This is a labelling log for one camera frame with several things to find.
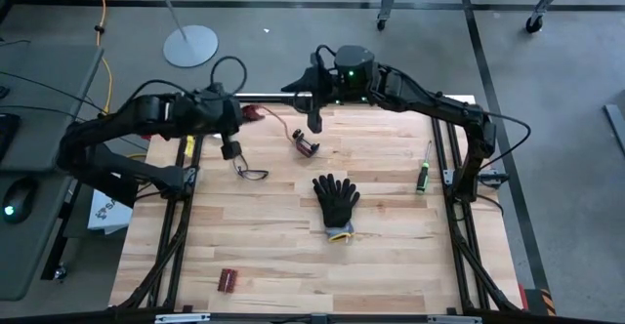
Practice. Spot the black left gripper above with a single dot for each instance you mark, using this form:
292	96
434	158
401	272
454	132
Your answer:
220	111

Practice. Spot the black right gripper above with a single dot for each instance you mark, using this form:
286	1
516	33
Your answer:
321	87

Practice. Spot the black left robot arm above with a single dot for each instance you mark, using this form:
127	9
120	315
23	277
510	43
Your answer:
97	133

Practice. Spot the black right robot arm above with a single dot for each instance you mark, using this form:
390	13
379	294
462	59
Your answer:
439	107

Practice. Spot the clear safety glasses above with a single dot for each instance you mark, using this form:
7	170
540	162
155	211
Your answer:
254	174

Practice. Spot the yellow tag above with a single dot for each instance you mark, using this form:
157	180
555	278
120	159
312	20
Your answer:
190	147

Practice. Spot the black C-clamp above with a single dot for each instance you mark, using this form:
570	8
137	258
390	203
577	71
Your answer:
306	147

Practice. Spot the black glove yellow cuff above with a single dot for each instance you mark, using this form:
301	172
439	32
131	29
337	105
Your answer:
336	204

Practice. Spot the white floor lamp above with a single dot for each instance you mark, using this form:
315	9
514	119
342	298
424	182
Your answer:
190	46

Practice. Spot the red screwdriver bit holder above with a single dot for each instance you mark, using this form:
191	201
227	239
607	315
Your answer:
227	281

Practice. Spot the green black screwdriver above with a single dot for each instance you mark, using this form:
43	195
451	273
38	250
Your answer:
422	177

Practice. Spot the white printed box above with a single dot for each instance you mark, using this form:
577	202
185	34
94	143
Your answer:
105	216

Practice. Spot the black beam with silver brackets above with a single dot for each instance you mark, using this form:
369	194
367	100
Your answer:
273	320

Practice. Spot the black computer mouse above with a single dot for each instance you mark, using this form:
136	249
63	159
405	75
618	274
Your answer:
18	201

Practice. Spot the grey side desk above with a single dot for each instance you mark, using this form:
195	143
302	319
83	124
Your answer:
29	265

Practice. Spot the red corner piece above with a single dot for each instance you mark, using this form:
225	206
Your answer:
523	297

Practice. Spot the grey metal bar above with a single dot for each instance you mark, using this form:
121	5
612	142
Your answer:
616	129

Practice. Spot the black aluminium frame rails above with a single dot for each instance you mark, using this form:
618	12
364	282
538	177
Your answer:
462	260
174	285

